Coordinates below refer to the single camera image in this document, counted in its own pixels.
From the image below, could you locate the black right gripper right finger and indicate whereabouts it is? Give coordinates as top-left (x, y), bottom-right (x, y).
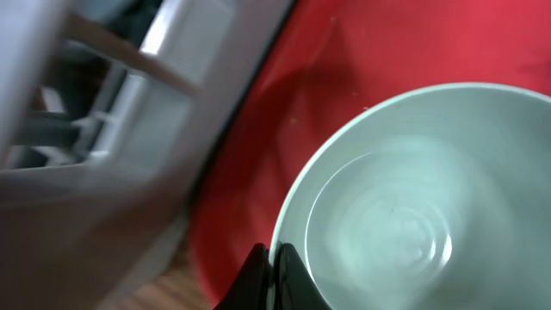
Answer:
top-left (274, 243), bottom-right (331, 310)

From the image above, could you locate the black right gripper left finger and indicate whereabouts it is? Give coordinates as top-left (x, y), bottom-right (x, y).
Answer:
top-left (214, 244), bottom-right (271, 310)

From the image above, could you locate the green bowl with rice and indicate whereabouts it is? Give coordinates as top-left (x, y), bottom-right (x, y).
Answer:
top-left (269, 83), bottom-right (550, 309)

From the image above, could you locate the grey dishwasher rack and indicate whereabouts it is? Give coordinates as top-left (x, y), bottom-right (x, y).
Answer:
top-left (1, 1), bottom-right (293, 309)

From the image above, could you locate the red plastic tray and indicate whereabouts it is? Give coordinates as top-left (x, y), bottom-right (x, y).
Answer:
top-left (190, 0), bottom-right (550, 304)

